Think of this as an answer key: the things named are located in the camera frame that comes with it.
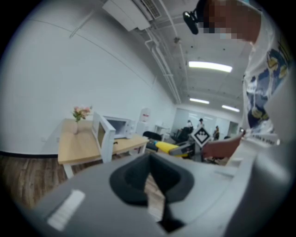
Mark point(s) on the white ceiling pipes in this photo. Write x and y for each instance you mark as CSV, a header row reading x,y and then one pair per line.
x,y
166,69

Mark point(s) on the white water dispenser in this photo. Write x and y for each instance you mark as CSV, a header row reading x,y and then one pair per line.
x,y
144,120

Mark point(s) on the wooden table with white legs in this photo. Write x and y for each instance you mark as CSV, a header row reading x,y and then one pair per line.
x,y
76,148

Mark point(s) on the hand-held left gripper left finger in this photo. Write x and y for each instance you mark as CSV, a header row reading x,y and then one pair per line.
x,y
92,196

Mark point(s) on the person's right forearm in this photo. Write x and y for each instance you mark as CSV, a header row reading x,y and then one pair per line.
x,y
222,147

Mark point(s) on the pink flowers in vase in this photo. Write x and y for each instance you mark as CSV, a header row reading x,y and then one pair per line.
x,y
79,115

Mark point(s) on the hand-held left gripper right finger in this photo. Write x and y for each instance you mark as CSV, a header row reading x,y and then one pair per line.
x,y
219,185

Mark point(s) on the black head-worn camera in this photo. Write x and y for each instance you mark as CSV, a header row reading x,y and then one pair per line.
x,y
192,19

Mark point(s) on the white ceiling air conditioner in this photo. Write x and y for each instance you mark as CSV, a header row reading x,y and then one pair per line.
x,y
131,12

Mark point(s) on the white microwave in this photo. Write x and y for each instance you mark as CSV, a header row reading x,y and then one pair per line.
x,y
108,134

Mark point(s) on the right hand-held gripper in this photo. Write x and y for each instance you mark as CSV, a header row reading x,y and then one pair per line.
x,y
200,137

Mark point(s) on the black chair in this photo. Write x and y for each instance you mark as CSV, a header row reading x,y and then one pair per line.
x,y
151,135

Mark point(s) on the long ceiling light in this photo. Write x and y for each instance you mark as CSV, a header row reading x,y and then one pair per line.
x,y
230,108
209,66
199,101

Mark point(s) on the person in white shirt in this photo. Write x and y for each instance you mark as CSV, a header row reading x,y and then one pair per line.
x,y
261,92

